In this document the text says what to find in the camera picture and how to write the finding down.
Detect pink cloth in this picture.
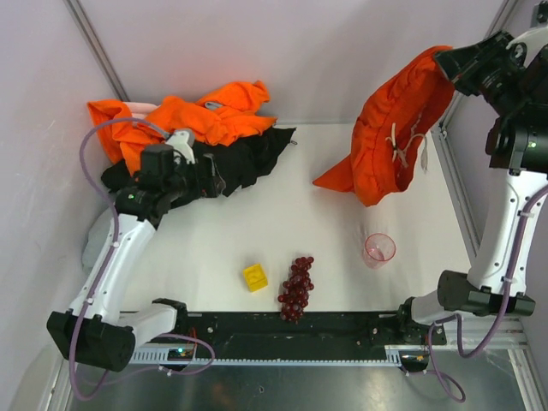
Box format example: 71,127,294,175
125,102,158,119

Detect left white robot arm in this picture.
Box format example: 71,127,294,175
46,142,216,372

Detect yellow toy block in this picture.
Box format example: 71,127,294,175
243,264,268,293

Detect orange hoodie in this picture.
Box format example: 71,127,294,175
86,80,277,174

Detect clear pink plastic cup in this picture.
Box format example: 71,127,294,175
363,233,396,269

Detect red grape bunch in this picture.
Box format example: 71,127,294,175
277,256,315,324

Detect white cable duct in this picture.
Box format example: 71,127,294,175
129,346,402,367

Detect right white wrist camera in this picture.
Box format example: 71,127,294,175
506,26,547,59

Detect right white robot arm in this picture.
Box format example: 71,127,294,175
397,27,547,343

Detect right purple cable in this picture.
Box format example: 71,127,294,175
427,183,548,404

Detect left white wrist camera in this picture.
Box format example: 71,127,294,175
165,128,196,164

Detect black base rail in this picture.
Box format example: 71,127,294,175
148,312,446,360

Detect purple cable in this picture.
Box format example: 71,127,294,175
427,183,548,404
68,117,217,402

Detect left aluminium frame post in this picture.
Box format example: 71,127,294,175
63,0,129,101

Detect orange drawstring shorts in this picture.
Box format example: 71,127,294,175
313,45,455,206

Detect grey cloth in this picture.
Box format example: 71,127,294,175
81,210,112,276

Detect black cloth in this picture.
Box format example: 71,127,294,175
100,126,299,200

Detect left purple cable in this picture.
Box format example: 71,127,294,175
68,117,217,402

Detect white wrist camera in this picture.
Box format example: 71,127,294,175
165,128,196,164
506,26,547,59

